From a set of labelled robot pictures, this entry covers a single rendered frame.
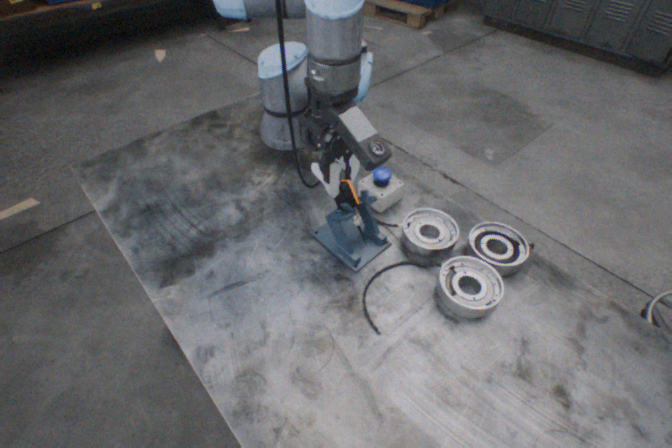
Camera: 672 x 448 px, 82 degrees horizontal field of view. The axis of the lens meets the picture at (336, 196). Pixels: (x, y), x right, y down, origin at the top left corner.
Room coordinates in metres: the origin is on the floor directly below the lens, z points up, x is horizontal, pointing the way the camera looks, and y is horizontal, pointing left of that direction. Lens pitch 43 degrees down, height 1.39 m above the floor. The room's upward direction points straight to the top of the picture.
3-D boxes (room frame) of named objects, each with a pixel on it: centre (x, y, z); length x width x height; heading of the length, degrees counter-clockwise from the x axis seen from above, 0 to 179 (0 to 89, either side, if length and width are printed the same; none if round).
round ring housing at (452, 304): (0.38, -0.23, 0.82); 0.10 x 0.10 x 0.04
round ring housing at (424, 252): (0.50, -0.18, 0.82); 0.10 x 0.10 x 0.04
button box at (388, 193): (0.63, -0.09, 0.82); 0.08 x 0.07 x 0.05; 42
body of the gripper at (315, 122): (0.54, 0.01, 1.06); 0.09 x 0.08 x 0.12; 43
